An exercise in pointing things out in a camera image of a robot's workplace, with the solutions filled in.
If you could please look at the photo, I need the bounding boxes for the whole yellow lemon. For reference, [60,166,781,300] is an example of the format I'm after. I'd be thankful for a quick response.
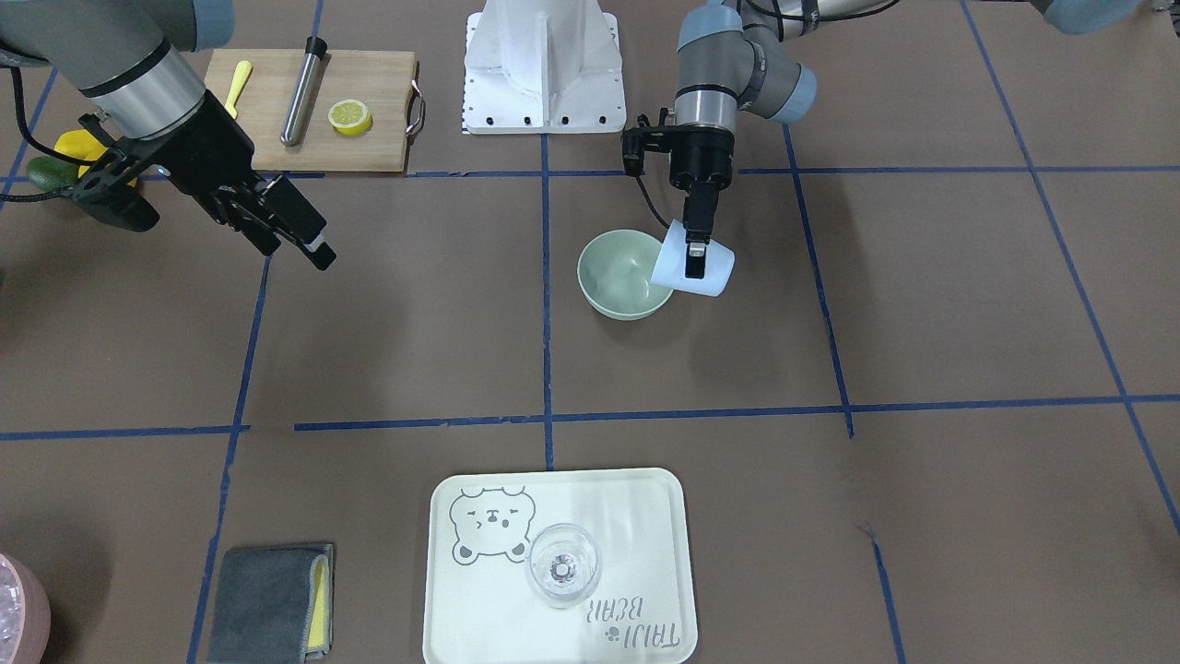
[53,129,107,184]

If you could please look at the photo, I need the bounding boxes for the white bear serving tray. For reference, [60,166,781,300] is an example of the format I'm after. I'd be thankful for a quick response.
[422,468,699,663]

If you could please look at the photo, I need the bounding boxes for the yellow plastic knife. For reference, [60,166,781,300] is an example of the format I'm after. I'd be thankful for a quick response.
[223,60,254,119]

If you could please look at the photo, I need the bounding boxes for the light blue plastic cup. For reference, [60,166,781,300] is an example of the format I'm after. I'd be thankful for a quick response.
[650,219,735,297]

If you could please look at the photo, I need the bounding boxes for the light green bowl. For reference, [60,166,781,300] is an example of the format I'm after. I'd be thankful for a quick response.
[577,230,673,321]

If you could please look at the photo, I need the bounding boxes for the clear wine glass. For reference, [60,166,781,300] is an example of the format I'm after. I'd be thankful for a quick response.
[526,524,607,610]

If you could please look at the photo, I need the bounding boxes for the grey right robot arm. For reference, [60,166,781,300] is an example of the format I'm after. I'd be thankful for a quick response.
[1,1,336,270]

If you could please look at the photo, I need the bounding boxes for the pink bowl of ice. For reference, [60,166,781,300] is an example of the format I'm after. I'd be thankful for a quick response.
[1,554,52,663]

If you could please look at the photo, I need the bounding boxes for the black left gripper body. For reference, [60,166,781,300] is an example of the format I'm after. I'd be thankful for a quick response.
[667,125,735,193]

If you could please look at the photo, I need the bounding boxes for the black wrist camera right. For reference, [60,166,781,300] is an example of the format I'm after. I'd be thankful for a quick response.
[68,147,160,232]

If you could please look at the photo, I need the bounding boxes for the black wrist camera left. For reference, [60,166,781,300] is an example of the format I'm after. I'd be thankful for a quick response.
[620,109,673,178]

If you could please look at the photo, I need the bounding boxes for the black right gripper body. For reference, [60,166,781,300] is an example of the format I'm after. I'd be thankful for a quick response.
[83,109,261,234]

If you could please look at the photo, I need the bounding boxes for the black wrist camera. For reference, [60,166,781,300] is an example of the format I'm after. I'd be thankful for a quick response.
[68,147,160,232]
[620,109,673,178]

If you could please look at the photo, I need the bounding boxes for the green lime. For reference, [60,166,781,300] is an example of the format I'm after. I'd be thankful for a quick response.
[26,156,79,193]

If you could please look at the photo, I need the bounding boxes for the wooden cutting board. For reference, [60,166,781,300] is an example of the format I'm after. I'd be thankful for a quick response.
[204,47,419,172]

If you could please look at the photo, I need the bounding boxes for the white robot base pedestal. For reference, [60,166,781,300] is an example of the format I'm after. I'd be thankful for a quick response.
[461,1,627,134]

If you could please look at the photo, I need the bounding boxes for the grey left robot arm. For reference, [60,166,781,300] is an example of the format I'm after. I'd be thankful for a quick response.
[666,1,891,291]

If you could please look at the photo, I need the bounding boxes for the grey folded cloth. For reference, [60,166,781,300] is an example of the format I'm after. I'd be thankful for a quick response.
[207,543,336,663]

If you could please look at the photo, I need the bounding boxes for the lemon half slice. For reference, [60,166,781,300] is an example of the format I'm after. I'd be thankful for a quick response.
[327,100,372,137]

